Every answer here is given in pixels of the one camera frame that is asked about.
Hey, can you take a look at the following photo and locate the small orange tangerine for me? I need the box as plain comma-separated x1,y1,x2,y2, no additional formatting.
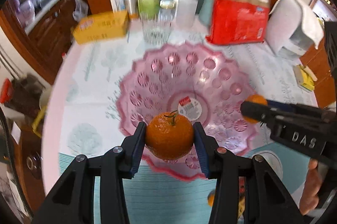
240,94,269,124

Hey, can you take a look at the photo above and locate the orange tangerine with stem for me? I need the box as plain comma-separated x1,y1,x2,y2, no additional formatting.
145,110,194,161

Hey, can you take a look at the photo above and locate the person's right hand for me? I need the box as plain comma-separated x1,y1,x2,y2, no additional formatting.
299,159,322,215

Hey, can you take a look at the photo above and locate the clear glass fruit plate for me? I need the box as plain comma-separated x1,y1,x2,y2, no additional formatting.
245,150,283,181

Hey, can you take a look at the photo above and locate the yellow sponge pack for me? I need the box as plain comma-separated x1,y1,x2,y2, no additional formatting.
293,65,318,92

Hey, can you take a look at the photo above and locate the pink plastic fruit bowl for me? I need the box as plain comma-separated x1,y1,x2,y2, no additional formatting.
117,40,264,182

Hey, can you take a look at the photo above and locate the tree pattern tablecloth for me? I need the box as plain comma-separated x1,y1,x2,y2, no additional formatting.
42,22,316,192

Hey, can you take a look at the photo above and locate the white appliance with cloth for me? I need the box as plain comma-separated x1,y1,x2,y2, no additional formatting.
265,0,324,59

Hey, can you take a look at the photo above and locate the red paper cup package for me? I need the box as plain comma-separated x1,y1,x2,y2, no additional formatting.
206,0,270,46

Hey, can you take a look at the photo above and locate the teal ceramic vase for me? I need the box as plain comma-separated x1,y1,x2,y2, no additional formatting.
198,0,214,27

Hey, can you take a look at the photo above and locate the red lidded container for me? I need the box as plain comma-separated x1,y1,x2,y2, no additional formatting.
0,78,14,104

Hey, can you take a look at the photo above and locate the white squeeze bottle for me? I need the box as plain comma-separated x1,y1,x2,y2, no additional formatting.
175,0,198,28

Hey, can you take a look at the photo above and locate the clear drinking glass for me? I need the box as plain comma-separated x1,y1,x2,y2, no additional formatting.
140,8,174,45

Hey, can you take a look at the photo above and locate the small jar yellow lid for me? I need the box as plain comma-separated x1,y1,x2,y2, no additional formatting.
160,0,175,16

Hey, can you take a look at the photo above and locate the yellow tin box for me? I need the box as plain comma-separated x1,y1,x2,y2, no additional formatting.
72,11,129,44

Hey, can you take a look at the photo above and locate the silver metal can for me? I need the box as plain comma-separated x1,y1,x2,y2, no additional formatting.
124,0,138,20

